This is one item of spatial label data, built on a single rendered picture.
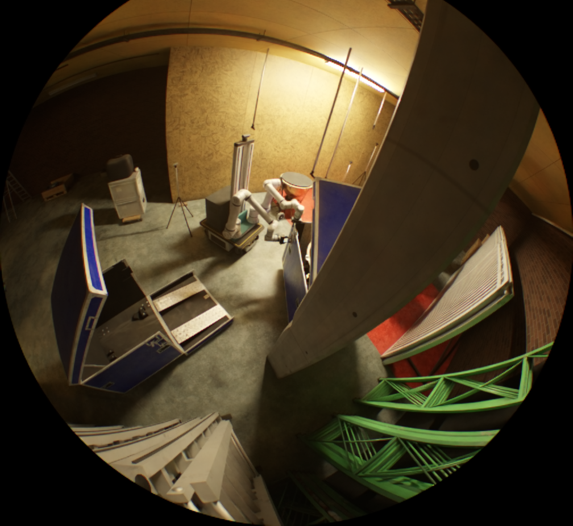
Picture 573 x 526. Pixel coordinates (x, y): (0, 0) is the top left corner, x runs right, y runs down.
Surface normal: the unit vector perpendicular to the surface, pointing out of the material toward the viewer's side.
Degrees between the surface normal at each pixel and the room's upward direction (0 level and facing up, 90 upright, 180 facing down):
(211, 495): 0
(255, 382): 0
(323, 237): 38
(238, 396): 0
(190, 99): 90
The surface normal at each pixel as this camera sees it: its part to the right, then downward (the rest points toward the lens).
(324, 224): 0.22, -0.13
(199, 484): 0.22, -0.71
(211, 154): 0.44, 0.69
